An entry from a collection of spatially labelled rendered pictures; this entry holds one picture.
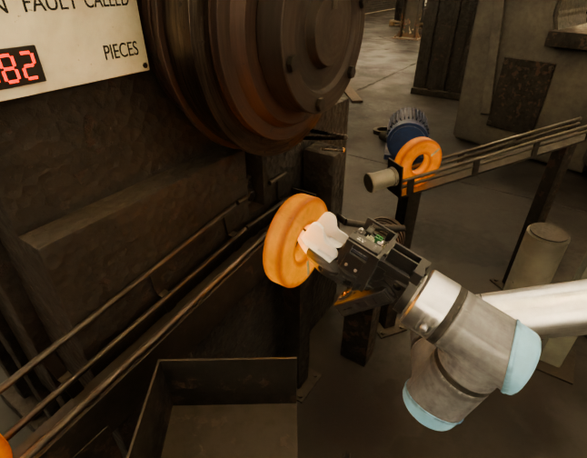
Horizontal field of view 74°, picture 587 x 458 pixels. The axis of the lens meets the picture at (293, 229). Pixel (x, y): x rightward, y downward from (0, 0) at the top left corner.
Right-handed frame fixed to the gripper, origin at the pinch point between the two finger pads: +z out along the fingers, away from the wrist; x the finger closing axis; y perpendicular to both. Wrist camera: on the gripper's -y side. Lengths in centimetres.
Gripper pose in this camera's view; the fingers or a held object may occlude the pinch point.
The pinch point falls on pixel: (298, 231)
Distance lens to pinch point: 63.7
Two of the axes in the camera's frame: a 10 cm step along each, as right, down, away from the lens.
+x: -5.6, 4.7, -6.9
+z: -8.0, -5.2, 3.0
